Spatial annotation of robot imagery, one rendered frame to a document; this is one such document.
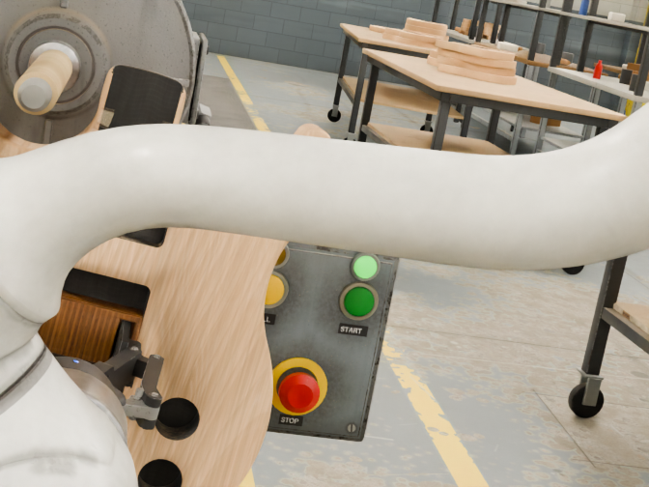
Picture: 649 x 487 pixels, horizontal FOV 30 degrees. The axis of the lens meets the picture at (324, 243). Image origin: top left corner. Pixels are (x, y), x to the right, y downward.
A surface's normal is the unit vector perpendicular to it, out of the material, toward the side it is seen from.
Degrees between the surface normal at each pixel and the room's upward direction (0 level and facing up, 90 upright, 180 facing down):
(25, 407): 55
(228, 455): 87
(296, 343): 90
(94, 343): 87
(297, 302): 90
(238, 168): 67
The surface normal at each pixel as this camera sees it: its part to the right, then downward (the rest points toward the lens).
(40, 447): 0.40, -0.11
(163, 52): 0.28, 0.23
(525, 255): 0.00, 0.76
